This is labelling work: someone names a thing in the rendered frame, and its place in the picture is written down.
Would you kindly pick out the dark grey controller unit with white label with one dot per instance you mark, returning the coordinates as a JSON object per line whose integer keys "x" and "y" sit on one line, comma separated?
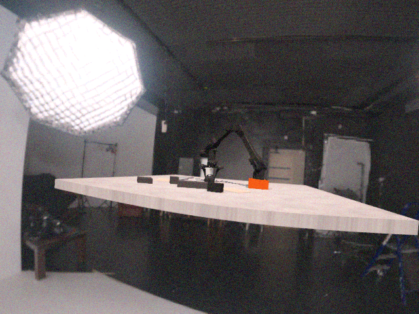
{"x": 209, "y": 179}

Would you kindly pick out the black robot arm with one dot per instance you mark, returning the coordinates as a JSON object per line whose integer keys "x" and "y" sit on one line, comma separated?
{"x": 255, "y": 160}

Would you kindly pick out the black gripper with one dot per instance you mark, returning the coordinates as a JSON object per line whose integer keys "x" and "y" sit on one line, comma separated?
{"x": 204, "y": 170}

